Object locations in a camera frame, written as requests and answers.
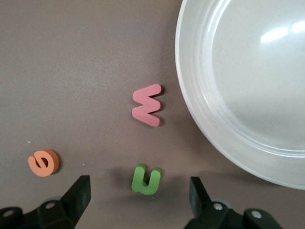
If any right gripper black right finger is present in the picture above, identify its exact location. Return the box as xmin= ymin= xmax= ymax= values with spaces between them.
xmin=183 ymin=176 xmax=283 ymax=229

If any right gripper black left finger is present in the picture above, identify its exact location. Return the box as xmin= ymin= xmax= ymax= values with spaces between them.
xmin=0 ymin=175 xmax=92 ymax=229

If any orange foam letter e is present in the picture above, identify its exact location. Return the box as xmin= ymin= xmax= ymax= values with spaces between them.
xmin=28 ymin=149 xmax=60 ymax=177

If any green foam letter n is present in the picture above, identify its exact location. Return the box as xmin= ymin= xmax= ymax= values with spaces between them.
xmin=131 ymin=163 xmax=162 ymax=196

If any pink foam letter w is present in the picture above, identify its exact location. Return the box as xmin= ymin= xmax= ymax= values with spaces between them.
xmin=132 ymin=83 xmax=163 ymax=127

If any brown paper table cover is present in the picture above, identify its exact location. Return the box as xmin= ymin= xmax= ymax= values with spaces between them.
xmin=0 ymin=0 xmax=305 ymax=229

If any beige round plate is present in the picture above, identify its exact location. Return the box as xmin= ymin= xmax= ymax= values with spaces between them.
xmin=174 ymin=0 xmax=305 ymax=191

